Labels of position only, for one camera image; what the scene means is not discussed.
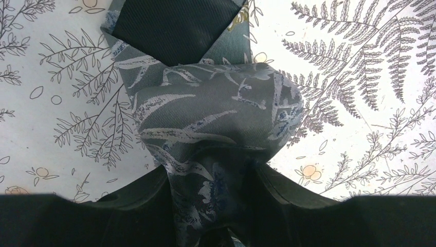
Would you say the grey leaf pattern tie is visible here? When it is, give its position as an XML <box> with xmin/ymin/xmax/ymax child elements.
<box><xmin>101</xmin><ymin>1</ymin><xmax>303</xmax><ymax>246</ymax></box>

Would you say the floral tablecloth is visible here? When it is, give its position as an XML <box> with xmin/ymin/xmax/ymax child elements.
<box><xmin>1</xmin><ymin>1</ymin><xmax>435</xmax><ymax>203</ymax></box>

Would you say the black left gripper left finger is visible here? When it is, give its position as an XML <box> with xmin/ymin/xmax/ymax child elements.
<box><xmin>1</xmin><ymin>167</ymin><xmax>176</xmax><ymax>246</ymax></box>

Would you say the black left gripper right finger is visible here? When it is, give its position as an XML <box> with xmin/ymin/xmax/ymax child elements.
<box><xmin>235</xmin><ymin>162</ymin><xmax>435</xmax><ymax>246</ymax></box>

